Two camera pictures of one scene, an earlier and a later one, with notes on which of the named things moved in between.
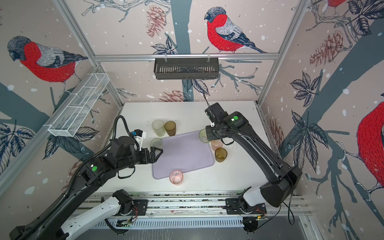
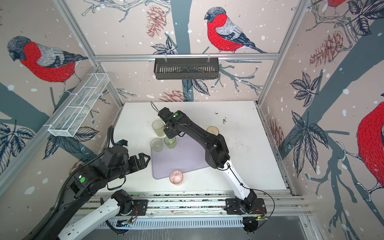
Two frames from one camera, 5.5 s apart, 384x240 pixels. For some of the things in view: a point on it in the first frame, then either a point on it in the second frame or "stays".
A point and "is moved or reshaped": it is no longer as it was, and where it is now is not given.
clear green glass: [203, 136] is moved or reshaped
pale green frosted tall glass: [158, 127] stays
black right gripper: [210, 136] → [170, 134]
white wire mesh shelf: [78, 105] stays
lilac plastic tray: [186, 152] stays
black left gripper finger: [153, 158] → [142, 159]
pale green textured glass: [156, 142] stays
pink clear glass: [176, 177] stays
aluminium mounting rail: [293, 205] stays
